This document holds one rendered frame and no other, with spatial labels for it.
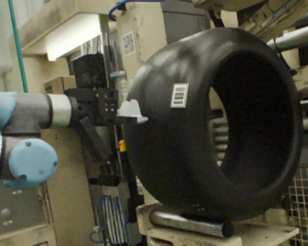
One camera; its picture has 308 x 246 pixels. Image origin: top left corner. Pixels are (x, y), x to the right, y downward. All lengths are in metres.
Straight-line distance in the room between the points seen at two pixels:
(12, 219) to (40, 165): 0.88
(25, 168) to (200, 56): 0.53
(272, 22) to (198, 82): 0.56
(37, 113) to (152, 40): 0.68
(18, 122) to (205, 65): 0.46
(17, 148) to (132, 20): 0.83
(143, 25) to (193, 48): 0.41
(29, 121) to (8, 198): 0.74
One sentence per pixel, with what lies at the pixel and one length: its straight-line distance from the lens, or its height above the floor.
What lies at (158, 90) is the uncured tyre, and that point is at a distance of 0.99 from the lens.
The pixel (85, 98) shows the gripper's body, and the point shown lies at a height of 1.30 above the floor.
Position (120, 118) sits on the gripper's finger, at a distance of 0.90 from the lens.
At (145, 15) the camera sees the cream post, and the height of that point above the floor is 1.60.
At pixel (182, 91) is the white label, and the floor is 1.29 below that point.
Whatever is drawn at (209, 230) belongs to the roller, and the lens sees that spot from 1.09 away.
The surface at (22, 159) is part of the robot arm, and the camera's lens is 0.67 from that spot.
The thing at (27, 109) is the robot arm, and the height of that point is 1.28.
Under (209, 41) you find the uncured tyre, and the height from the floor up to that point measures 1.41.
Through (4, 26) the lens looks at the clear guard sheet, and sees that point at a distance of 1.58.
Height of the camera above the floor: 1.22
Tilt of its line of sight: 5 degrees down
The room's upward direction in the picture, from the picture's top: 8 degrees counter-clockwise
